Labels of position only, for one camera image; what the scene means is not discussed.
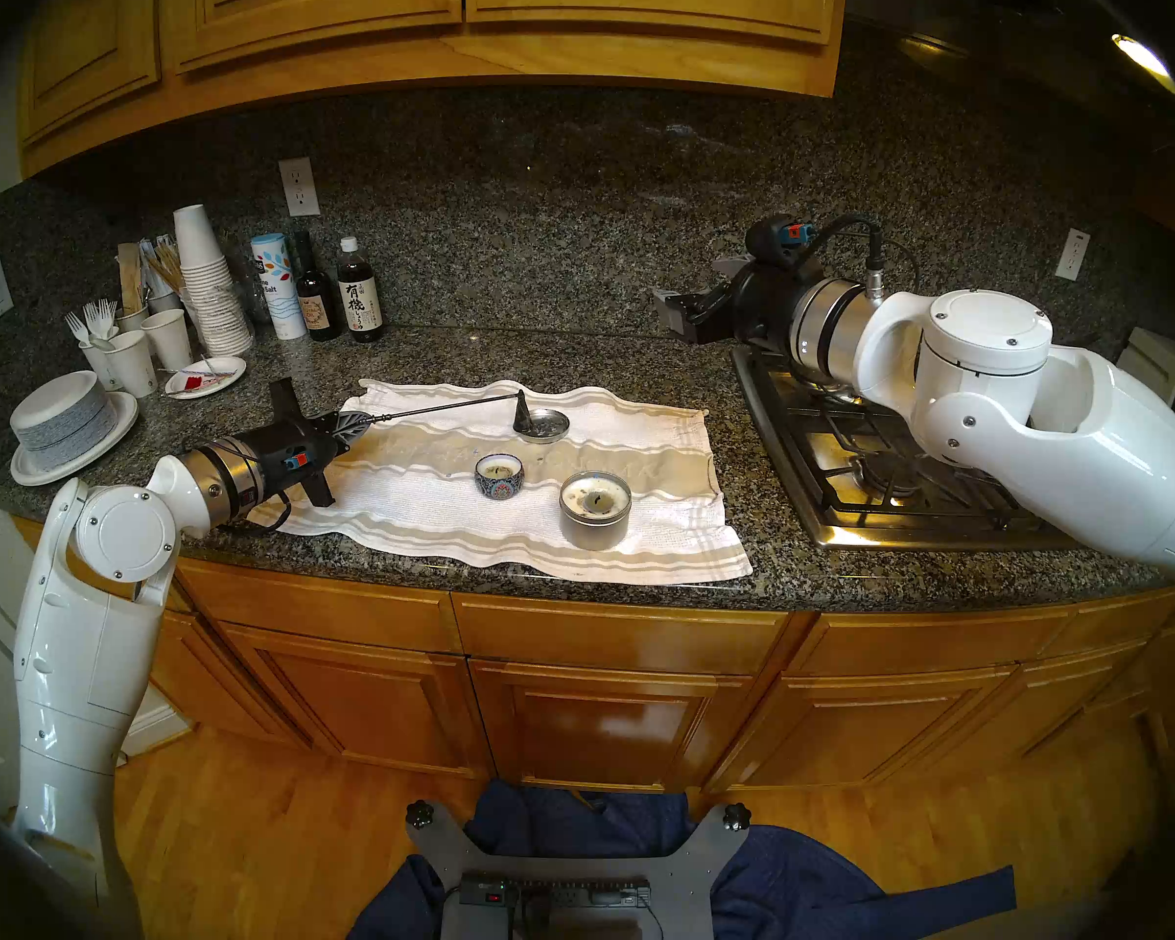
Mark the black power strip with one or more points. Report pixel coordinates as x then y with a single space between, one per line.
553 893

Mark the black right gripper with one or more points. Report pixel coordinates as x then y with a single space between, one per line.
759 306

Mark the white paper cup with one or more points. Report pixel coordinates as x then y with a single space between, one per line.
134 360
169 339

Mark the white narrow wall outlet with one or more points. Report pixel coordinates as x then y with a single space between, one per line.
1072 255

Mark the soy sauce bottle white label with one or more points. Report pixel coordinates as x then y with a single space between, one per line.
360 302

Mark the white double wall outlet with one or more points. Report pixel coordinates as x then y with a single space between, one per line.
299 186

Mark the wooden wall cabinets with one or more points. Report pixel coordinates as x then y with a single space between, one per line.
304 27

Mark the wooden base cabinets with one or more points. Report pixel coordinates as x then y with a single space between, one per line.
627 713

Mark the flat wooden stirrer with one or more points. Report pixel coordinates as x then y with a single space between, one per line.
130 274

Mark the white beige striped towel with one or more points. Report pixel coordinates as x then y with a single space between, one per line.
450 527

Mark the small round metal dish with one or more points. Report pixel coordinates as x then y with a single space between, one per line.
548 426

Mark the wooden utensil bundle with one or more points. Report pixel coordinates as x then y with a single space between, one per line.
164 267

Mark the white panelled door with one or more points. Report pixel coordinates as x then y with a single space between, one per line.
157 728

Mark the small white saucer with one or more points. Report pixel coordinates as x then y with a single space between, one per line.
217 370

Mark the paper cup holding wooden sticks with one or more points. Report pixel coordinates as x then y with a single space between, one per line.
134 318

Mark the dark glass bottle beige label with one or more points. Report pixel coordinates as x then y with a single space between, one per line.
315 306

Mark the dark blue cloth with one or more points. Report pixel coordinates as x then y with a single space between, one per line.
822 889

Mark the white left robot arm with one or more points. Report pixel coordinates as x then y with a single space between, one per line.
88 654

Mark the white blue salt canister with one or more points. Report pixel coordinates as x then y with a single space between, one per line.
279 287

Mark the range hood lamp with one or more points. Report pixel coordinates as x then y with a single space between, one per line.
1146 62

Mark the stack of white paper cups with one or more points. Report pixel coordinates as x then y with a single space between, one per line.
213 292

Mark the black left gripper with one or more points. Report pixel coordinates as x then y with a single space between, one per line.
289 453

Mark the steel gas stove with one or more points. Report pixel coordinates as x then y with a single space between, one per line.
842 478

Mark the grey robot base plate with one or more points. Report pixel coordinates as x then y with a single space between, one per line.
695 879

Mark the paper cup holding forks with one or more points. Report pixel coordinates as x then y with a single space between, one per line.
105 365

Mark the white plastic fork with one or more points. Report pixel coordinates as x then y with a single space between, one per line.
78 329
103 316

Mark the small patterned candle cup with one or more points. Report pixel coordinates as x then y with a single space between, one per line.
499 478

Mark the round tin candle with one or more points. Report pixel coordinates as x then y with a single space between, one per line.
595 517

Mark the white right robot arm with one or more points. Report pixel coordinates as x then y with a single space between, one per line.
1038 429

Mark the black metal candle snuffer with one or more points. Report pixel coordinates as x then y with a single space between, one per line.
523 414

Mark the black base plate knob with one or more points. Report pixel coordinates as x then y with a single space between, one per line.
420 815
736 817

